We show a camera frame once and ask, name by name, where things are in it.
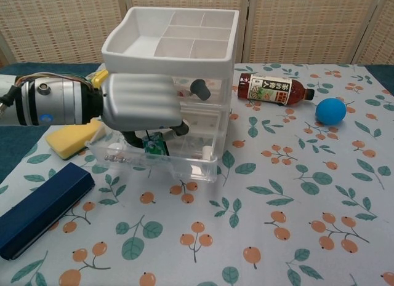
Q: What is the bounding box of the brown tea bottle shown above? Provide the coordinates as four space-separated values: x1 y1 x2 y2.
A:
237 73 315 107

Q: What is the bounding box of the long dark blue box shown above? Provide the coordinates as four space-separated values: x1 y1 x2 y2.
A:
0 162 95 261

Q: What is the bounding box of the grey black rubber stopper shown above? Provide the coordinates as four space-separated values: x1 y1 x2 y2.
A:
190 79 212 101

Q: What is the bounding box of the yellow sponge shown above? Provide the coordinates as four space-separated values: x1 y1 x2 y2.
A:
45 118 107 160

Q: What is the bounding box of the green yellow lidded jar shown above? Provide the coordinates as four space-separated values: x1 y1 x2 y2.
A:
87 69 110 87

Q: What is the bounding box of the blue ball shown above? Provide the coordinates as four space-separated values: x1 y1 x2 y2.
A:
316 97 347 125

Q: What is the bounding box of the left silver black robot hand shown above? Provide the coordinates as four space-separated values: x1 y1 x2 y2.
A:
100 73 190 148

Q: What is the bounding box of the woven bamboo folding screen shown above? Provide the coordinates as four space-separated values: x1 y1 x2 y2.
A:
0 0 394 68

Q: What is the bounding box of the green circuit board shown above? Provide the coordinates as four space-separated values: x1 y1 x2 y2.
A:
103 131 171 163

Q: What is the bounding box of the floral printed tablecloth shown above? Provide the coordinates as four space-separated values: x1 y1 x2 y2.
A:
0 63 394 286

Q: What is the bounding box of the clear drawer with grey stopper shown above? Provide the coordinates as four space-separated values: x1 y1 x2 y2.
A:
166 75 230 108

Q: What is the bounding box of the white clear drawer organizer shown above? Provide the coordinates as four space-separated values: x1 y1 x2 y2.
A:
101 7 241 164

